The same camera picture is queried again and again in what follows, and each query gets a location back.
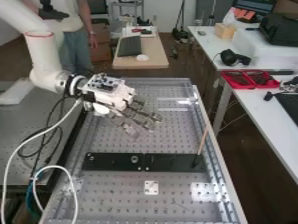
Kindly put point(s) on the white desk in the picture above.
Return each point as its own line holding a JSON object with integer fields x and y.
{"x": 266, "y": 56}
{"x": 261, "y": 113}

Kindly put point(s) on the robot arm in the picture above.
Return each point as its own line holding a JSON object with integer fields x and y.
{"x": 41, "y": 56}

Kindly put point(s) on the cardboard box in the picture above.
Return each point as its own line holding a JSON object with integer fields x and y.
{"x": 101, "y": 50}

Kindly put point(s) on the monitor screen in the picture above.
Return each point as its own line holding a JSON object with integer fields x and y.
{"x": 254, "y": 5}

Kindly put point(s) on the black bag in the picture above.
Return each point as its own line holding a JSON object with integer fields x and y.
{"x": 279, "y": 30}

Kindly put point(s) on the red tray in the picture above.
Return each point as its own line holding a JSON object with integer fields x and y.
{"x": 237, "y": 80}
{"x": 265, "y": 79}

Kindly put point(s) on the small white box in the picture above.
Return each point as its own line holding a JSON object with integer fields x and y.
{"x": 150, "y": 187}

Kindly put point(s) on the thin stick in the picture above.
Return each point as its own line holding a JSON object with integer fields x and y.
{"x": 204, "y": 136}

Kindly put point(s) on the metal shelf rack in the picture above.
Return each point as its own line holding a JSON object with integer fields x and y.
{"x": 126, "y": 11}

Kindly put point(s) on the small wooden box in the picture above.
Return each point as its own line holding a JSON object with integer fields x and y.
{"x": 223, "y": 31}

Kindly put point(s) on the person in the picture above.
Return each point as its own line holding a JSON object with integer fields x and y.
{"x": 73, "y": 43}

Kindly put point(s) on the black headphones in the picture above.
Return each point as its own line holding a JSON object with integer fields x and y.
{"x": 233, "y": 57}

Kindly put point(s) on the black plate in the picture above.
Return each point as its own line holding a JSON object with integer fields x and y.
{"x": 110, "y": 162}

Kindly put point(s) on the clear box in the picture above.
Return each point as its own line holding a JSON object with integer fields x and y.
{"x": 186, "y": 140}

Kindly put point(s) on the grey laptop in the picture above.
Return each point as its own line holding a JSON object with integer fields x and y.
{"x": 129, "y": 46}

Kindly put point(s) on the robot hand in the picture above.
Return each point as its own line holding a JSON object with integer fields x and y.
{"x": 108, "y": 95}

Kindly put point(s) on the black keyboard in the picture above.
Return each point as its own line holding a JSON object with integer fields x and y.
{"x": 287, "y": 106}

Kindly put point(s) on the wooden desk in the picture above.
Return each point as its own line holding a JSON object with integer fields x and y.
{"x": 150, "y": 53}

